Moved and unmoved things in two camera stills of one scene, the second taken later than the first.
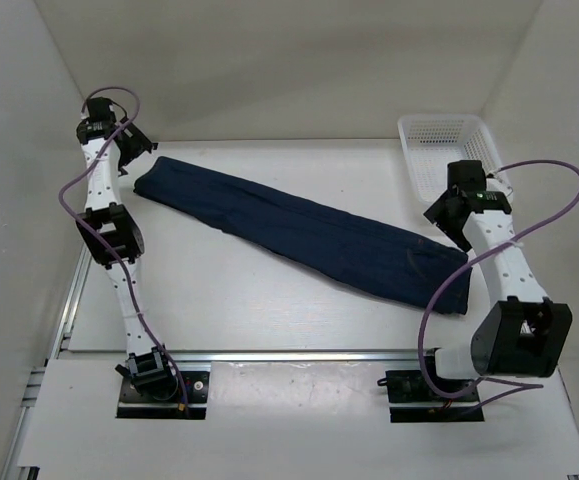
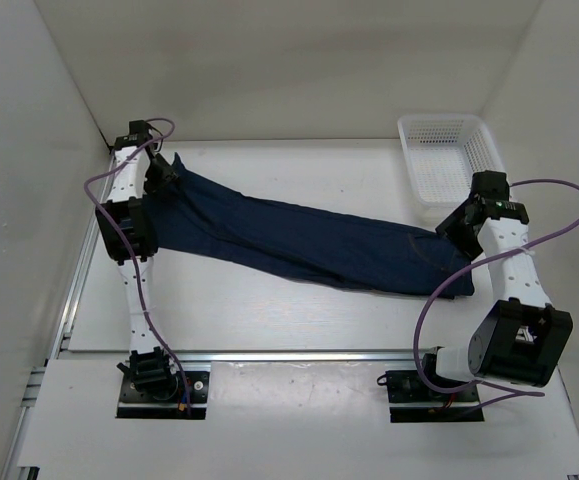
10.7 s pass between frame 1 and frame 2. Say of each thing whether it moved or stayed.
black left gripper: moved
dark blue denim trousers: moved
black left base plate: stayed
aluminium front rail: stayed
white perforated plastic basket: stayed
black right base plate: stayed
